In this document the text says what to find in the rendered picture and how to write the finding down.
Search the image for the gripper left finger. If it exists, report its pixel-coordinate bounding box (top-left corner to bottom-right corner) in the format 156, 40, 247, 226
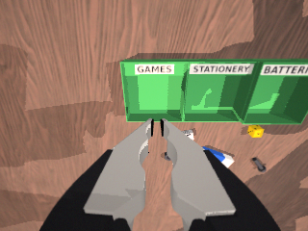
39, 118, 154, 231

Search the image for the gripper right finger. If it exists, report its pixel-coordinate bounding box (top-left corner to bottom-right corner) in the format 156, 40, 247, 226
161, 118, 281, 231

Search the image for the blue and white eraser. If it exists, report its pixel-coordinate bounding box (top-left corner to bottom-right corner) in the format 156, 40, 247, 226
203, 146, 234, 167

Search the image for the yellow die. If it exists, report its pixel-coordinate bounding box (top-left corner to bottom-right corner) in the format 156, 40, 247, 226
247, 125, 264, 138

